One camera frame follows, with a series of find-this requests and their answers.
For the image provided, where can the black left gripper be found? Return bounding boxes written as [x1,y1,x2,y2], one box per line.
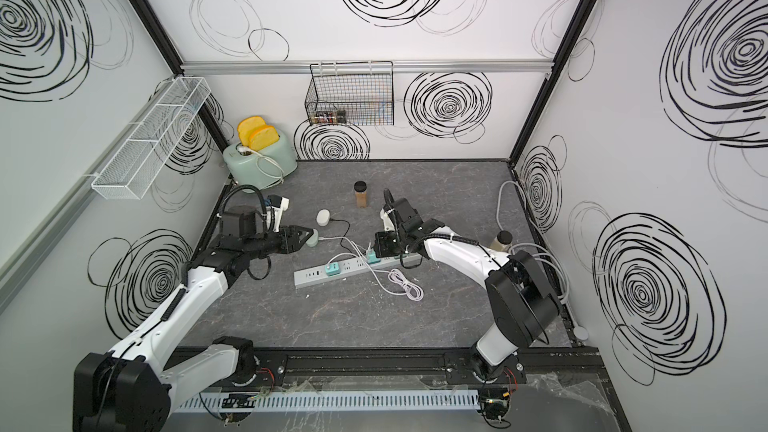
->
[245,224,314,262]

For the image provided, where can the pale green round earbud case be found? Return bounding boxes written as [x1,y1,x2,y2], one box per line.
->
[305,229,319,248]

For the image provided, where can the white round earbud case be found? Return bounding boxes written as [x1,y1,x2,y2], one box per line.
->
[316,209,331,227]

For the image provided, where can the black charging cable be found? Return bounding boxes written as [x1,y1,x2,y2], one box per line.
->
[328,217,367,253]

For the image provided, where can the white power strip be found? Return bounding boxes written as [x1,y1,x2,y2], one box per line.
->
[293,257,401,289]

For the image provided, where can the teal charger with white cable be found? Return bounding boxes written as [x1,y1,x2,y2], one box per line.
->
[366,250,381,265]

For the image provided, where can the white charging cable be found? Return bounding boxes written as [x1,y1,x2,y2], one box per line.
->
[317,235,425,302]

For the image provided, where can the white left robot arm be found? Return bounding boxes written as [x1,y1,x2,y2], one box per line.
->
[72,185,313,431]

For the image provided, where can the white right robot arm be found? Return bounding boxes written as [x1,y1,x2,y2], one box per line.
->
[376,189,562,382]

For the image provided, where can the brown spice bottle black lid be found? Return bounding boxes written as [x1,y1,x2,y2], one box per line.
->
[353,180,368,208]

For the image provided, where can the mint green toaster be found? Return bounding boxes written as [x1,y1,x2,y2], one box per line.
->
[223,131,298,190]

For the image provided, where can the clear jar black lid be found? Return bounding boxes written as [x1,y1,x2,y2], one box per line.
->
[489,230,513,252]

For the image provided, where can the front yellow toast slice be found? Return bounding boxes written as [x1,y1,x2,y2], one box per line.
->
[247,125,280,152]

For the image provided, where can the yellow toast slice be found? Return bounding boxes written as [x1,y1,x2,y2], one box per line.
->
[237,116,266,146]
[247,125,280,152]

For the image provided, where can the rear yellow toast slice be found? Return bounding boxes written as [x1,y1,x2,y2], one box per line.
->
[237,116,266,146]

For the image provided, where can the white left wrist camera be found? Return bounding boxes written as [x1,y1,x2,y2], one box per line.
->
[265,194,290,232]

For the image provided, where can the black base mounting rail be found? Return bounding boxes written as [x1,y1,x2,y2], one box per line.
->
[167,344,604,388]

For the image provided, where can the black wire wall basket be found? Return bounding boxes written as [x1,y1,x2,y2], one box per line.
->
[304,61,395,127]

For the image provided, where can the white slotted cable duct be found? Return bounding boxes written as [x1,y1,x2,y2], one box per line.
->
[176,390,480,416]

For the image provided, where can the white wire wall shelf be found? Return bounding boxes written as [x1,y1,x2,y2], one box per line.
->
[91,77,213,200]

